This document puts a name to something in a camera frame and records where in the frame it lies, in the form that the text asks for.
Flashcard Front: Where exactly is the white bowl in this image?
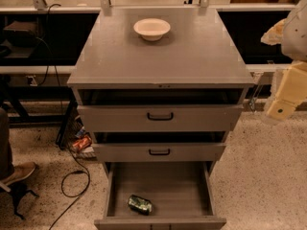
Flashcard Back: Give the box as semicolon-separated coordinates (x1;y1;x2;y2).
133;18;171;41

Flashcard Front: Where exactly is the bottom grey drawer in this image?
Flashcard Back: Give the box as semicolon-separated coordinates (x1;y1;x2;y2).
94;162;226;230

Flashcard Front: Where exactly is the black chair base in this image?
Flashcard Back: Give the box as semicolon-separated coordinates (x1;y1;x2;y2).
9;182;38;220

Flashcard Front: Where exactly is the green soda can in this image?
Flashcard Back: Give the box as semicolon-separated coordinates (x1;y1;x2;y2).
128;195;153;216

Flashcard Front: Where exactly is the orange snack packet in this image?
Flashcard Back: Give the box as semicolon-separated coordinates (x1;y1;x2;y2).
72;135;92;152

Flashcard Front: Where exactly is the brown shoe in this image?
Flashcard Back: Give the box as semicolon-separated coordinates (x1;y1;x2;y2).
1;162;36;186

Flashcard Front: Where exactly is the black floor cable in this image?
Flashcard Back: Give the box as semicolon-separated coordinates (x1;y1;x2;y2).
35;3;91;230

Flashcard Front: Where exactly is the black middle drawer handle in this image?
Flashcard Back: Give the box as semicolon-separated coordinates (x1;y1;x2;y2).
149;149;171;156

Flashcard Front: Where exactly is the wire basket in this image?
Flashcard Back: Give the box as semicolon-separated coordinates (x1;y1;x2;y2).
60;108;96;159

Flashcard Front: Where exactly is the grey drawer cabinet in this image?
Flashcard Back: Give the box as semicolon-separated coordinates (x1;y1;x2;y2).
66;6;256;177

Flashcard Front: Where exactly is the top grey drawer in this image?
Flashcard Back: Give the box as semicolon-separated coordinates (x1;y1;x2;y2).
78;104;243;132

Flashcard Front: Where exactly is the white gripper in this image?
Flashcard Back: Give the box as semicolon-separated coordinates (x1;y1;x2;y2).
260;0;307;123

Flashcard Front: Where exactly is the middle grey drawer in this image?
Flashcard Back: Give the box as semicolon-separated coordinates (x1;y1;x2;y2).
93;143;225;162

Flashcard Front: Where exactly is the black top drawer handle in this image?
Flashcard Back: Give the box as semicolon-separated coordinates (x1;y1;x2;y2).
147;112;174;122

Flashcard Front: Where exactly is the black drawer handle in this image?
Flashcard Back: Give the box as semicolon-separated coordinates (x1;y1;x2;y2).
147;112;174;122
149;149;171;156

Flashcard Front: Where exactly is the grey drawer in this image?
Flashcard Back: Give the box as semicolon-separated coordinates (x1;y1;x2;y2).
93;143;225;162
94;162;226;230
78;104;243;132

